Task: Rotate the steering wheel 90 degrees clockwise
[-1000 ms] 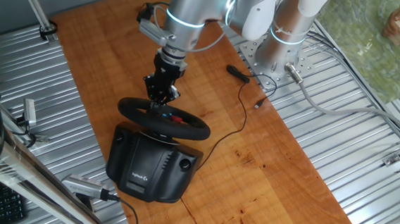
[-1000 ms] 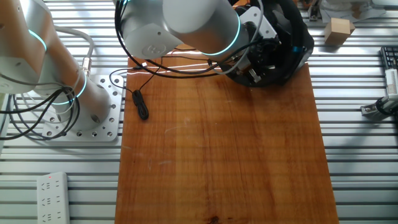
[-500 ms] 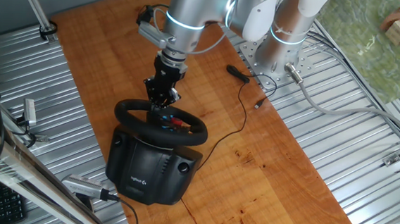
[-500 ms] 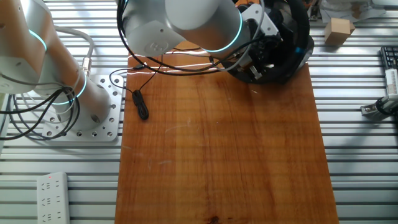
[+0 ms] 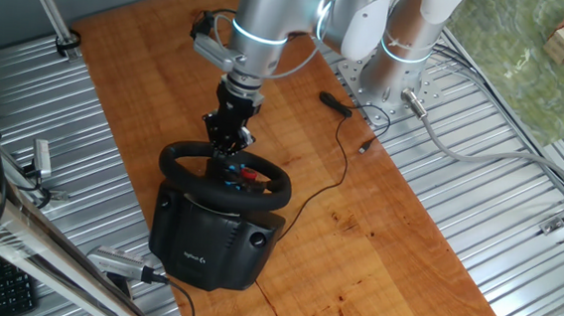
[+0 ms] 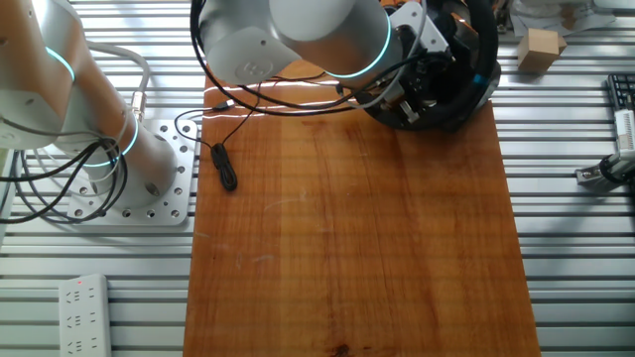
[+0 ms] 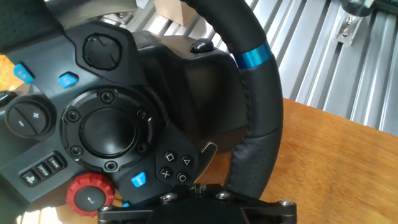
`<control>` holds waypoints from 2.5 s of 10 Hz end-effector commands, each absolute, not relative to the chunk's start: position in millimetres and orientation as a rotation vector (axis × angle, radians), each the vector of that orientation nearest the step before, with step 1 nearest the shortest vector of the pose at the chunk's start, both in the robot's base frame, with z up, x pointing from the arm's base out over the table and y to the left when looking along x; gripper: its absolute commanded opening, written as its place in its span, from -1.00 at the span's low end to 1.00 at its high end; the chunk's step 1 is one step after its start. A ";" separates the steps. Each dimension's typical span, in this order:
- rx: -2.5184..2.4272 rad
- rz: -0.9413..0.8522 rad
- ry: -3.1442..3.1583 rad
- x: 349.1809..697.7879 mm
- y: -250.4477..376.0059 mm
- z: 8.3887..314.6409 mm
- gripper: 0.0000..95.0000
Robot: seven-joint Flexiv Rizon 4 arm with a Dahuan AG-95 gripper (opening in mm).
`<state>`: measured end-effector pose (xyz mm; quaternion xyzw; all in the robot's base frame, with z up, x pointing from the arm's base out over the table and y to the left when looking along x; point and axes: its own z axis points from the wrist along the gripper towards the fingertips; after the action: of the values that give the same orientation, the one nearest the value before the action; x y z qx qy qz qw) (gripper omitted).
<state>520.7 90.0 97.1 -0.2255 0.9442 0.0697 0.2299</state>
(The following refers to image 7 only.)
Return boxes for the wooden cube block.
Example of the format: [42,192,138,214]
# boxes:
[154,0,187,27]

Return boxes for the black racing steering wheel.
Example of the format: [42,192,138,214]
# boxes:
[0,0,284,224]

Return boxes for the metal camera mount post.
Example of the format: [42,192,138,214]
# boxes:
[334,0,376,47]

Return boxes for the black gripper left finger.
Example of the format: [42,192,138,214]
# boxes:
[98,183,197,224]

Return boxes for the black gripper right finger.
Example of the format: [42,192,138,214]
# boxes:
[196,183,298,224]

